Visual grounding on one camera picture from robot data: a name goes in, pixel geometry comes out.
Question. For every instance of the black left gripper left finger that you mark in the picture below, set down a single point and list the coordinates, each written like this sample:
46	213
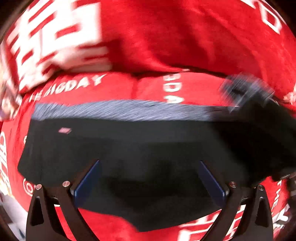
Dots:
43	222

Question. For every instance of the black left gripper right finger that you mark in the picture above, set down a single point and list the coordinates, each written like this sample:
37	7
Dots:
256	221

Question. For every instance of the black shorts with patterned waistband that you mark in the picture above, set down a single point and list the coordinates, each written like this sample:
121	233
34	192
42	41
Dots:
149	154

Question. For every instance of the red printed bed sheet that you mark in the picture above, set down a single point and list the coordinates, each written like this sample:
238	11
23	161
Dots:
69	90

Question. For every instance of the red printed pillow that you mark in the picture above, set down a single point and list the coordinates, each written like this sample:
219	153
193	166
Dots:
228	37

